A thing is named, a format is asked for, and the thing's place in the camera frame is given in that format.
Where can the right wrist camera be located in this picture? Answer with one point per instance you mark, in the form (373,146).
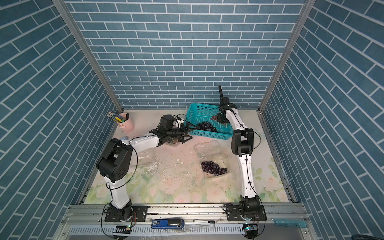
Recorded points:
(224,101)

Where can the teal plastic basket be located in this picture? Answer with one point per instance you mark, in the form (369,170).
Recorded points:
(201,113)

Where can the black marker pen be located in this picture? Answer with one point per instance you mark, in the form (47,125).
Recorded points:
(205,221)

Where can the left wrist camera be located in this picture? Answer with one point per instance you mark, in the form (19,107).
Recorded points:
(169,122)

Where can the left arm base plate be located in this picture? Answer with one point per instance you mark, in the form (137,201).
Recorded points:
(141,213)

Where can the clear clamshell container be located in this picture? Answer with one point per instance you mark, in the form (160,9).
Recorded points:
(145,160)
(212,151)

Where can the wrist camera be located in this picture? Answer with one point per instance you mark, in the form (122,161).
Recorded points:
(169,122)
(224,101)

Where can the teal metal bracket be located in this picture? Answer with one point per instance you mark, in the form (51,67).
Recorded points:
(291,223)

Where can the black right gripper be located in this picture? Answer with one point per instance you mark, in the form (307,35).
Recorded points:
(219,120)

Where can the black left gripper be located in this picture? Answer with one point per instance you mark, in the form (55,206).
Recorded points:
(183,133)

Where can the blue black handheld device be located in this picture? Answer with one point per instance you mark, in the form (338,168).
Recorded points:
(168,224)

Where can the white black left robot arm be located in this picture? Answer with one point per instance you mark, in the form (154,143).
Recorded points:
(115,161)

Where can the pink pen cup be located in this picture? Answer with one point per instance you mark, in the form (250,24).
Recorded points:
(127,126)

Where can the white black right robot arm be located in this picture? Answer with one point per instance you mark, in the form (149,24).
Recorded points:
(242,146)

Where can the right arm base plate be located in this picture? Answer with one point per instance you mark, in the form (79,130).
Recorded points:
(233,214)

